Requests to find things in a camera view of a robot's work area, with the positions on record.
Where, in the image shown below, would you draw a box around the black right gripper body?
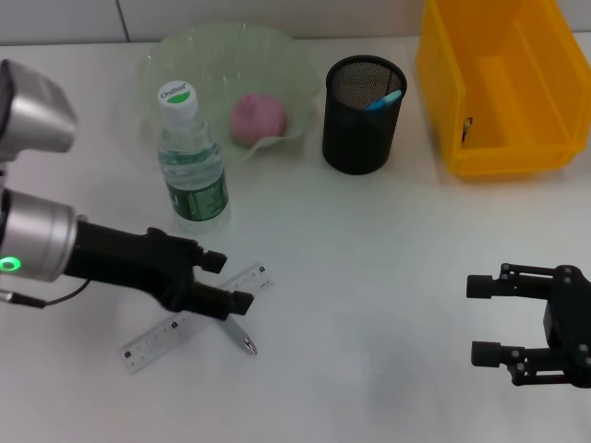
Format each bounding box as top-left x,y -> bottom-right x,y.
542,265 -> 591,389

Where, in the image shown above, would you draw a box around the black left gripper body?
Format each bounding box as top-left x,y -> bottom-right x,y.
64,220 -> 205,311

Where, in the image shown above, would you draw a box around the silver white pen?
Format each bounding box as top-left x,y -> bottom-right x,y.
216,316 -> 259,355

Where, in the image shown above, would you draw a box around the clear water bottle green label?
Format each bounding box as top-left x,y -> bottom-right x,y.
156,81 -> 230,223

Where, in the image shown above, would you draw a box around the clear plastic ruler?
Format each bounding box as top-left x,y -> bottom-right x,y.
120,262 -> 274,375

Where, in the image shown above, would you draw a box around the pink peach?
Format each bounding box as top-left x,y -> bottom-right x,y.
229,93 -> 288,148

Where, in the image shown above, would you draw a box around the blue scissors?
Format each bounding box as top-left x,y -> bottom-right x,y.
367,90 -> 403,112

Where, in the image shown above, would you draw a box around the black mesh pen holder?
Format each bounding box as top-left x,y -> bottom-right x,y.
321,55 -> 408,175

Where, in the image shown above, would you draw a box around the translucent green fruit bowl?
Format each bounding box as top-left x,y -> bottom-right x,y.
138,21 -> 322,170

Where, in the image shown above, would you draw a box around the yellow plastic bin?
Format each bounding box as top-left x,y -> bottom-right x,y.
416,0 -> 591,179

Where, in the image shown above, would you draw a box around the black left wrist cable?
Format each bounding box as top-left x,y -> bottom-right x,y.
0,279 -> 89,309

